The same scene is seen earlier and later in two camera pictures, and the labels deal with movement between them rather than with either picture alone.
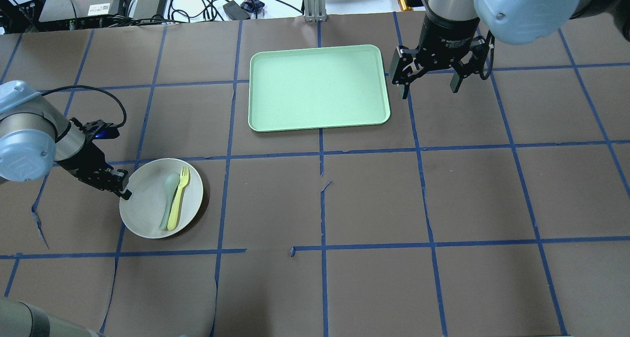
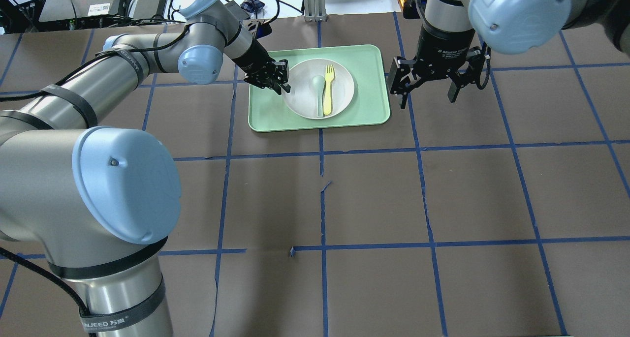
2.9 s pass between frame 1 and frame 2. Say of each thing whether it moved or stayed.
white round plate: moved
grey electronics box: stayed
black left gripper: moved
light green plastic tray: stayed
